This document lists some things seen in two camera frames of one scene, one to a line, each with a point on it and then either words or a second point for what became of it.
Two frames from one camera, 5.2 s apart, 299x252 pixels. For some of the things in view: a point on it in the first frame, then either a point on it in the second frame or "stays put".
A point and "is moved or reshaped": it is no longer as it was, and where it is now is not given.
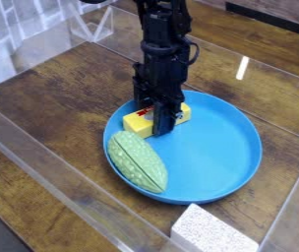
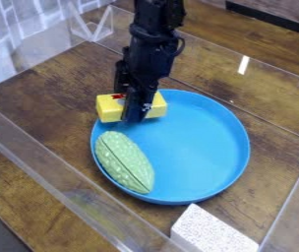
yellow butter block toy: x=137 y=123 -> x=110 y=104
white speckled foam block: x=199 y=231 stays put
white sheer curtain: x=22 y=31 stays put
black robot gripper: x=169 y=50 -> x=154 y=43
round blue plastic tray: x=209 y=156 is moved or reshaped
